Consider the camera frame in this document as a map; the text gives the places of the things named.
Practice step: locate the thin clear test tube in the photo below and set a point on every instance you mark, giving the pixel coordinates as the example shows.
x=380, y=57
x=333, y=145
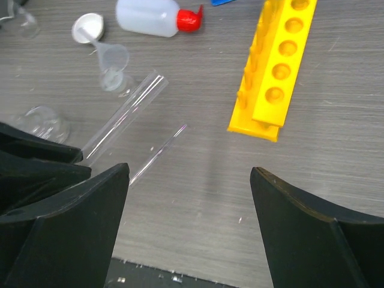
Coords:
x=157, y=154

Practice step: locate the white squeeze bottle red cap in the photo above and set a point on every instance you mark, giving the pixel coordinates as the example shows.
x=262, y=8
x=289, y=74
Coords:
x=159, y=18

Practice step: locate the small white ceramic dish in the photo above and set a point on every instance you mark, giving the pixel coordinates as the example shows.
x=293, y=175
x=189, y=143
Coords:
x=92, y=23

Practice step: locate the blue divided plastic bin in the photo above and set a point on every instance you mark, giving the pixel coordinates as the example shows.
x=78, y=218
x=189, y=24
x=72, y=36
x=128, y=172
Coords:
x=220, y=2

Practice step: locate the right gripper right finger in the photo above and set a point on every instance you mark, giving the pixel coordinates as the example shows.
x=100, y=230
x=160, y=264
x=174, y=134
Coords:
x=312, y=242

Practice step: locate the clear glass beaker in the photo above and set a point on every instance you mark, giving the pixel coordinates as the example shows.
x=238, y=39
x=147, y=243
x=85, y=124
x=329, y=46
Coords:
x=17, y=20

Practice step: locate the clear glass flask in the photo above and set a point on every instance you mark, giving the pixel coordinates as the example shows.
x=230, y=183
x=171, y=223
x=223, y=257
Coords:
x=42, y=122

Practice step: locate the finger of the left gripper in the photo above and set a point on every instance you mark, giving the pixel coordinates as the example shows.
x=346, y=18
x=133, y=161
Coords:
x=26, y=181
x=24, y=145

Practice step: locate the yellow test tube rack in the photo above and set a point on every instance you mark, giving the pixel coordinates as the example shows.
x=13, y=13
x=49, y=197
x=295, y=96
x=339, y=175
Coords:
x=270, y=74

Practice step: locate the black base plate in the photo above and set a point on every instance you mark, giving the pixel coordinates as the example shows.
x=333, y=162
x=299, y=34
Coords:
x=123, y=273

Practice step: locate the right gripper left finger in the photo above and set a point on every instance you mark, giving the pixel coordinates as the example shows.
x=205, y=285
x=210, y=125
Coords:
x=67, y=239

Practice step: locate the large clear test tube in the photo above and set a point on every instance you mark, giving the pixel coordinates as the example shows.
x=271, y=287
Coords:
x=136, y=102

